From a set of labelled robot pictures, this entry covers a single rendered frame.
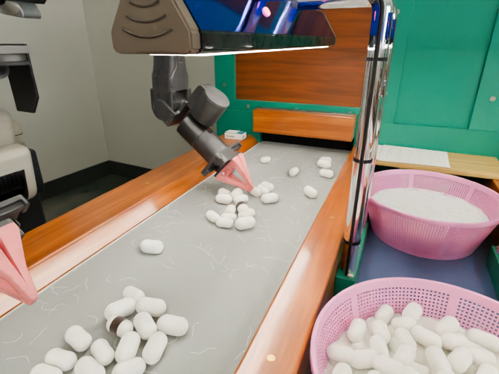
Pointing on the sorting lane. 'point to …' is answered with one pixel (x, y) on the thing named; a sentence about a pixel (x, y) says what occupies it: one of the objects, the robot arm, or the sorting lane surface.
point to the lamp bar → (216, 27)
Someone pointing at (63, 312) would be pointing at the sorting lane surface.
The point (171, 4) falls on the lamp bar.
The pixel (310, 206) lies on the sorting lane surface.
